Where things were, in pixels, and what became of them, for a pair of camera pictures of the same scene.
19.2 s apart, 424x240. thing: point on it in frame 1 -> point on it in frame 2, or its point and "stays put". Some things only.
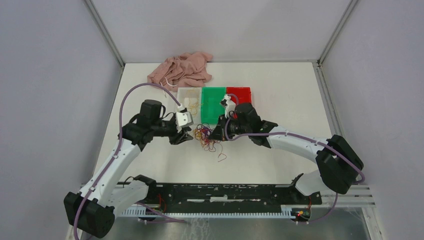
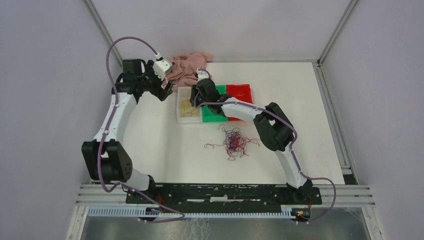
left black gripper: x=178 y=138 -> x=160 y=93
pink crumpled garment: x=186 y=70 stays put
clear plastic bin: x=190 y=98 stays put
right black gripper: x=217 y=133 -> x=195 y=91
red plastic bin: x=243 y=94 stays put
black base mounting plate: x=227 y=194 stays put
